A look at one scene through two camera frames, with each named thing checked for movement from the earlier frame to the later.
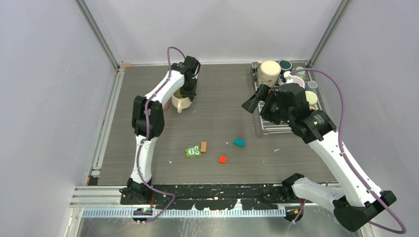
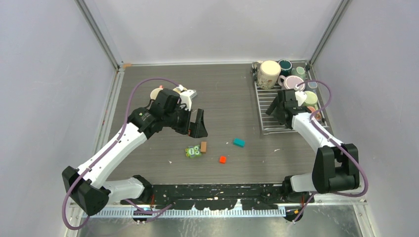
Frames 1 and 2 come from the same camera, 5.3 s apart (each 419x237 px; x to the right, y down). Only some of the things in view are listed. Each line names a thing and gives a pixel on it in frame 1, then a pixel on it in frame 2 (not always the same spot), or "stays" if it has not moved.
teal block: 239,142 stays
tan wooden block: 203,147 stays
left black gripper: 189,95 -> 197,129
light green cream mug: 312,99 stays
